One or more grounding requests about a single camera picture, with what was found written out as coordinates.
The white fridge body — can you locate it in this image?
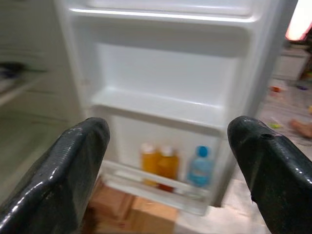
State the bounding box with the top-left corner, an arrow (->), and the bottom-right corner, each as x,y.
0,0 -> 81,171

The flat screen television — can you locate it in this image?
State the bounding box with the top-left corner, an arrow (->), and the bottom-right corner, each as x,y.
285,0 -> 312,41

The white television cabinet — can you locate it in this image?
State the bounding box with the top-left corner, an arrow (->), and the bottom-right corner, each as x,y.
273,48 -> 310,81

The clear door shelf rail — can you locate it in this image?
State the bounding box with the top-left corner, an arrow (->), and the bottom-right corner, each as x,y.
103,162 -> 210,215

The white fridge door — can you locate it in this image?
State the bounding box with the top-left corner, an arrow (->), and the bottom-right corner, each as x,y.
52,0 -> 293,216

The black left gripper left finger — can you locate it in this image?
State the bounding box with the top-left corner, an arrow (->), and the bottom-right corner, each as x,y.
0,117 -> 111,234

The blue capped water bottle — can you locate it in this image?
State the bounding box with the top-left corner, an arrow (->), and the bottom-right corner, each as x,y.
186,145 -> 215,190

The orange juice bottle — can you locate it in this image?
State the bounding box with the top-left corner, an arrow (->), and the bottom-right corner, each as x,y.
157,145 -> 180,193
140,143 -> 159,187

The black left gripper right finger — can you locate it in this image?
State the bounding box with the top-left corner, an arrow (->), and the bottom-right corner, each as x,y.
227,116 -> 312,234

